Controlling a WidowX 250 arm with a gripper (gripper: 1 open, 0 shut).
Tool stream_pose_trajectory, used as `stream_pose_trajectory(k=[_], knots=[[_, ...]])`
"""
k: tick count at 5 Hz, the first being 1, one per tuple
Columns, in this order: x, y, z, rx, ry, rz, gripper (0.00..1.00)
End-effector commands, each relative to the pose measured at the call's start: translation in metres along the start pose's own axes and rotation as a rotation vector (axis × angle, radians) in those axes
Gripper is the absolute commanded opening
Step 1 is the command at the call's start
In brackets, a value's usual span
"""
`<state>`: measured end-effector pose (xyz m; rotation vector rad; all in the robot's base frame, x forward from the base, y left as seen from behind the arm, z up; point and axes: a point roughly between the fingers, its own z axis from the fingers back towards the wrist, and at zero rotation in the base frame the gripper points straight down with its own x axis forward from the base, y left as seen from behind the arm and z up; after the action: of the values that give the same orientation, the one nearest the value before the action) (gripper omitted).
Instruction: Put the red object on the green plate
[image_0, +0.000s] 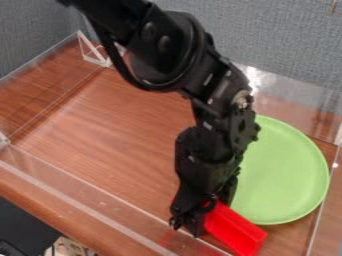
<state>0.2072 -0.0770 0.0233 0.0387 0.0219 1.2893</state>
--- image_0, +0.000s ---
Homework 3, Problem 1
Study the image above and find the red rectangular block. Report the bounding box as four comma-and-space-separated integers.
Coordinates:
168, 198, 270, 256

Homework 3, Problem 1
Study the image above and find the clear acrylic enclosure wall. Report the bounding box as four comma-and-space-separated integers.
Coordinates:
0, 32, 342, 256

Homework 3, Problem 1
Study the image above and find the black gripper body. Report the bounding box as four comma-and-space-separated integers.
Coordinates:
167, 126, 244, 228

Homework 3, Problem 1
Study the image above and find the white power strip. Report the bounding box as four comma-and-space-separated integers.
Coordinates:
43, 236, 99, 256

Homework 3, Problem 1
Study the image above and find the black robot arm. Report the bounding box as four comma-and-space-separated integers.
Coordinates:
56, 0, 260, 236

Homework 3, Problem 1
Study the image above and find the clear acrylic corner bracket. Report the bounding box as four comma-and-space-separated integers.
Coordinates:
76, 31, 111, 68

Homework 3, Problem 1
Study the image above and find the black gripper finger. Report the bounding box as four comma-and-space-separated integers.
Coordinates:
216, 174, 239, 206
180, 207, 207, 238

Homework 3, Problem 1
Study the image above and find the green round plate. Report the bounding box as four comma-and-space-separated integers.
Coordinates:
231, 115, 330, 225

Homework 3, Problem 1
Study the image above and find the black box under table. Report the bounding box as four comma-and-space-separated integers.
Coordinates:
0, 197, 61, 256

